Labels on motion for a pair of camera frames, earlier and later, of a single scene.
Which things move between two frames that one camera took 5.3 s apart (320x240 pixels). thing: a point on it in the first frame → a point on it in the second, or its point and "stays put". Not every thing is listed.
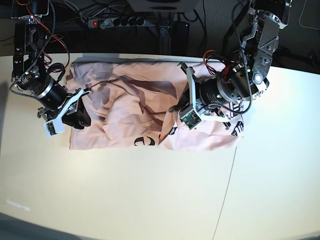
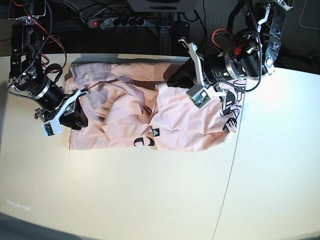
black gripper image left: (52, 98) stays put
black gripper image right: (214, 91) → (184, 74)
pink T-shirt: (134, 102) stays put
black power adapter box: (180, 38) stays put
